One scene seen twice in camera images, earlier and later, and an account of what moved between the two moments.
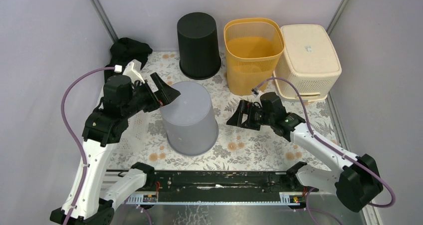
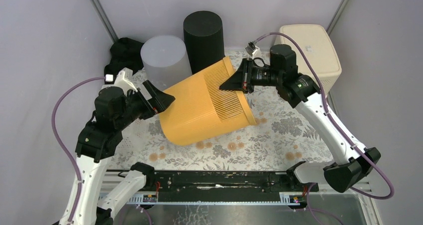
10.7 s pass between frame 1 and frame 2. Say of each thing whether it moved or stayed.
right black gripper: moved
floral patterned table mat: stayed
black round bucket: moved
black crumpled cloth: stayed
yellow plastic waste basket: moved
